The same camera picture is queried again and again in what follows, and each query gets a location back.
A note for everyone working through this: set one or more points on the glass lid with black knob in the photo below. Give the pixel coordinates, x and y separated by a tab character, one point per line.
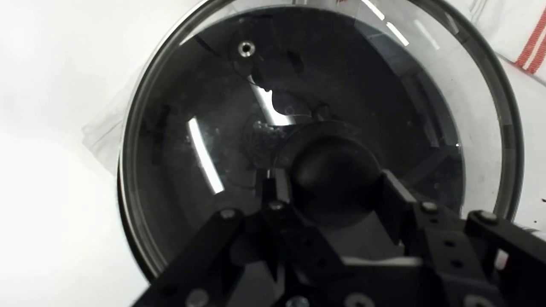
170	216

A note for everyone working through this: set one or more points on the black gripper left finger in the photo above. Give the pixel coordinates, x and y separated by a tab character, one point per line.
238	262

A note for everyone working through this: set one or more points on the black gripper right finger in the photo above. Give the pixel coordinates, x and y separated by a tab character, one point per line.
482	257

